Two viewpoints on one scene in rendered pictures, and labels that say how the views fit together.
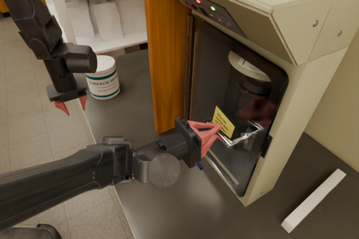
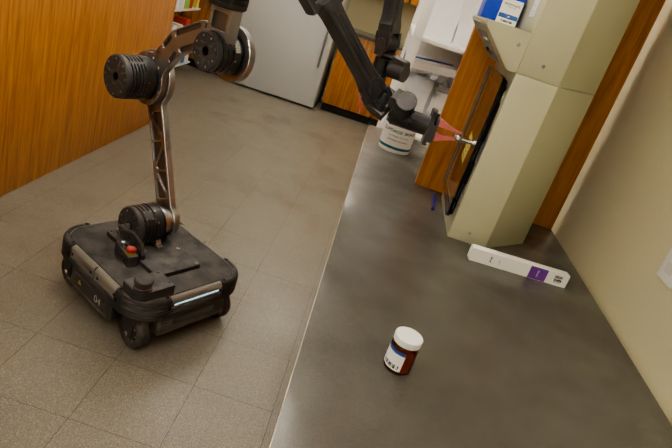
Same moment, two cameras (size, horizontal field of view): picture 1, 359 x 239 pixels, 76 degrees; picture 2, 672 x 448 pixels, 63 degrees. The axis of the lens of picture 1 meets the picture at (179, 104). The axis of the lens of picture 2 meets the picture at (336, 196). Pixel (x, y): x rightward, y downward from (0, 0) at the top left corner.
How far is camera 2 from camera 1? 127 cm
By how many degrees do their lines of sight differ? 34
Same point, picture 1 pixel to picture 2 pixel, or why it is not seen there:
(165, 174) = (405, 102)
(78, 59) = (397, 65)
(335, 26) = (537, 58)
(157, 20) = (467, 64)
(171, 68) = (461, 115)
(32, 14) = (391, 22)
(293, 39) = (502, 45)
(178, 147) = (422, 117)
